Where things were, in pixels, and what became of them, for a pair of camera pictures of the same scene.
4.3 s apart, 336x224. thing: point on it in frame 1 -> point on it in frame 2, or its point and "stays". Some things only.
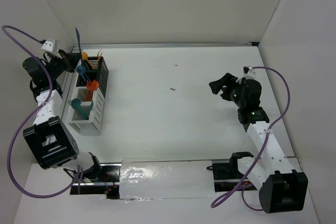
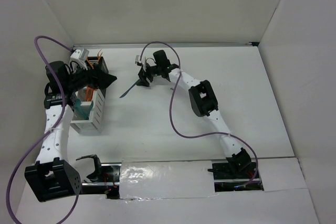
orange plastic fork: x=88 y=91 stays
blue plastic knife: x=79 y=39 -> x=129 y=88
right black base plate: x=227 y=177 stays
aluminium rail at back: x=76 y=45 stays
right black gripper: x=228 y=80 -> x=144 y=74
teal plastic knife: x=90 y=108 stays
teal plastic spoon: x=75 y=103 stays
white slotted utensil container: x=87 y=118 stays
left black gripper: x=70 y=61 -> x=98 y=78
